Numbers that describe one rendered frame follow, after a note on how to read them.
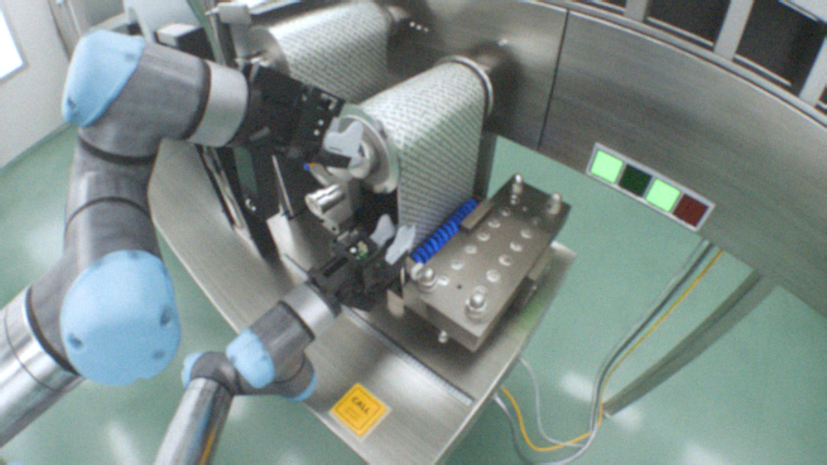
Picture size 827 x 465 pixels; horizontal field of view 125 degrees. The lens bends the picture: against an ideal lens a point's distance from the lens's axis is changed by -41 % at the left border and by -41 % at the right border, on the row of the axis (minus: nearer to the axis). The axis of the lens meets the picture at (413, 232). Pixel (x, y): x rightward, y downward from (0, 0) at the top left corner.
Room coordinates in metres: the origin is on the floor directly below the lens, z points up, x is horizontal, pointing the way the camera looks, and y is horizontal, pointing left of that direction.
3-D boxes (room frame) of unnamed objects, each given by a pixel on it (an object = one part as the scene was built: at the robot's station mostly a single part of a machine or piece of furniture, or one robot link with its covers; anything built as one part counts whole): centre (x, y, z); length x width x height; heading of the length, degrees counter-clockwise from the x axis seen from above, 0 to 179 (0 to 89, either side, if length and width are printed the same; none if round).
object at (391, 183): (0.45, 0.07, 1.25); 0.15 x 0.01 x 0.15; 51
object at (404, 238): (0.40, 0.02, 1.11); 0.09 x 0.03 x 0.06; 140
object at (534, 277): (0.42, -0.25, 0.96); 0.10 x 0.03 x 0.11; 141
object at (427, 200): (0.51, -0.05, 1.11); 0.23 x 0.01 x 0.18; 141
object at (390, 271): (0.36, 0.04, 1.09); 0.09 x 0.05 x 0.02; 140
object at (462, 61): (0.65, -0.09, 1.25); 0.15 x 0.01 x 0.15; 51
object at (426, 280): (0.36, -0.02, 1.05); 0.04 x 0.04 x 0.04
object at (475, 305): (0.31, -0.10, 1.05); 0.04 x 0.04 x 0.04
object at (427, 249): (0.49, -0.07, 1.03); 0.21 x 0.04 x 0.03; 141
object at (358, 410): (0.17, 0.10, 0.91); 0.07 x 0.07 x 0.02; 51
